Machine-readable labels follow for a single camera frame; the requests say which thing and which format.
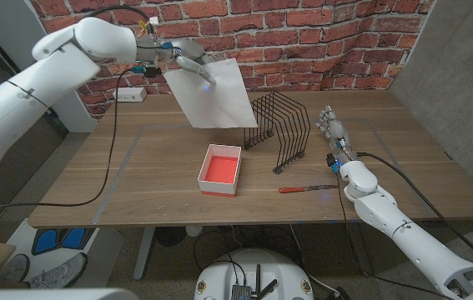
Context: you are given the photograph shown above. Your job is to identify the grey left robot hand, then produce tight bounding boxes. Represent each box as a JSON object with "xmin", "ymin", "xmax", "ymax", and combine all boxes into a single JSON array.
[{"xmin": 138, "ymin": 35, "xmax": 219, "ymax": 87}]

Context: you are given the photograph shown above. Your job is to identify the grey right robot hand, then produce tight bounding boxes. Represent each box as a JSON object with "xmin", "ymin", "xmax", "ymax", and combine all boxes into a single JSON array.
[{"xmin": 317, "ymin": 105, "xmax": 358, "ymax": 167}]

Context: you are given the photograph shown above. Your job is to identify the white paper file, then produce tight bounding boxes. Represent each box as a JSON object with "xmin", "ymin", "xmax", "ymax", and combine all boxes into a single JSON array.
[{"xmin": 164, "ymin": 57, "xmax": 259, "ymax": 129}]

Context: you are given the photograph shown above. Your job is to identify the white tray with red inside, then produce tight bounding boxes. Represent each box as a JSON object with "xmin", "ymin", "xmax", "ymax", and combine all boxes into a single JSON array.
[{"xmin": 197, "ymin": 143, "xmax": 243, "ymax": 198}]

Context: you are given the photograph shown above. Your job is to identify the white power strip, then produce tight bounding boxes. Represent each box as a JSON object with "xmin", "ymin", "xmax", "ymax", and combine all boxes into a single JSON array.
[{"xmin": 113, "ymin": 87, "xmax": 148, "ymax": 103}]

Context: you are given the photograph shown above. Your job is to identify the red brick printed backdrop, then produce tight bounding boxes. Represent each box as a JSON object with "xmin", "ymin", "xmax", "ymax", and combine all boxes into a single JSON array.
[{"xmin": 29, "ymin": 0, "xmax": 435, "ymax": 120}]

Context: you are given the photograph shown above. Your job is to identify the black module with antennas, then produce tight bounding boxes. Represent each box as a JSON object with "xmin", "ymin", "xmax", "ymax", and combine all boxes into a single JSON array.
[{"xmin": 230, "ymin": 262, "xmax": 279, "ymax": 300}]

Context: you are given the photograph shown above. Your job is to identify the white robot torso base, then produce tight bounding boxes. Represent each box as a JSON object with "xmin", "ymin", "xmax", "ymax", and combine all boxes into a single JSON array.
[{"xmin": 193, "ymin": 248, "xmax": 315, "ymax": 300}]

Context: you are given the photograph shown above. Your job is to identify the white table leg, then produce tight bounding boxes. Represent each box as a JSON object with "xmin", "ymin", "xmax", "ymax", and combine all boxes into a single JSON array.
[{"xmin": 133, "ymin": 227, "xmax": 157, "ymax": 281}]

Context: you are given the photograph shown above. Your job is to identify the white floor mat blue shapes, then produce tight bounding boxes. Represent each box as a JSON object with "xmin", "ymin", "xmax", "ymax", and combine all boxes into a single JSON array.
[{"xmin": 6, "ymin": 218, "xmax": 125, "ymax": 288}]

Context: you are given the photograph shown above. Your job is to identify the grey sneaker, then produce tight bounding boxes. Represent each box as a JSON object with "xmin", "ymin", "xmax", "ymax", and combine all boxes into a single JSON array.
[
  {"xmin": 0, "ymin": 253, "xmax": 32, "ymax": 283},
  {"xmin": 27, "ymin": 252, "xmax": 89, "ymax": 289}
]

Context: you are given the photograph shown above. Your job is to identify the black wire file holder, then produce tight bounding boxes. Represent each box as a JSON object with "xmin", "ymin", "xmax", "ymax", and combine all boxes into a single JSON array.
[{"xmin": 243, "ymin": 91, "xmax": 311, "ymax": 175}]

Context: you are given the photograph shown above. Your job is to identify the knife with red handle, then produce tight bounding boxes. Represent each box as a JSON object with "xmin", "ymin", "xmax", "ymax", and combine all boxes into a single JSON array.
[{"xmin": 278, "ymin": 184, "xmax": 340, "ymax": 194}]

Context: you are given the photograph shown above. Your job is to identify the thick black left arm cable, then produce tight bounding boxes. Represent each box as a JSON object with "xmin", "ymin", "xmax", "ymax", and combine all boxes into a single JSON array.
[{"xmin": 88, "ymin": 3, "xmax": 153, "ymax": 27}]

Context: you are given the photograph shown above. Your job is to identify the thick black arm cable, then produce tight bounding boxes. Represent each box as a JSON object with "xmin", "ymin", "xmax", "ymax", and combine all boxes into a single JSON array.
[
  {"xmin": 356, "ymin": 152, "xmax": 473, "ymax": 272},
  {"xmin": 88, "ymin": 3, "xmax": 153, "ymax": 27}
]

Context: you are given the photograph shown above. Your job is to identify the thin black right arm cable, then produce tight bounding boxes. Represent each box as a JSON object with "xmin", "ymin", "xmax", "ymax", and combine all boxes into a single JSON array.
[{"xmin": 335, "ymin": 170, "xmax": 456, "ymax": 300}]

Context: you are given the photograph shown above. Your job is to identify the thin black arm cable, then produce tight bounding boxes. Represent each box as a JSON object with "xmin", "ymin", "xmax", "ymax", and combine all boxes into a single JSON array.
[
  {"xmin": 0, "ymin": 68, "xmax": 133, "ymax": 214},
  {"xmin": 335, "ymin": 170, "xmax": 456, "ymax": 300}
]

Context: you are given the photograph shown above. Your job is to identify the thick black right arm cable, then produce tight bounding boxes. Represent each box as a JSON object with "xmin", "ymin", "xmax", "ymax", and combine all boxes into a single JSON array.
[{"xmin": 356, "ymin": 152, "xmax": 473, "ymax": 272}]

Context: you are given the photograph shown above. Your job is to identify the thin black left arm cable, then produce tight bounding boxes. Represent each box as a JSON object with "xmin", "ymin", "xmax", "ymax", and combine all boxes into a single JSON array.
[{"xmin": 0, "ymin": 68, "xmax": 133, "ymax": 214}]

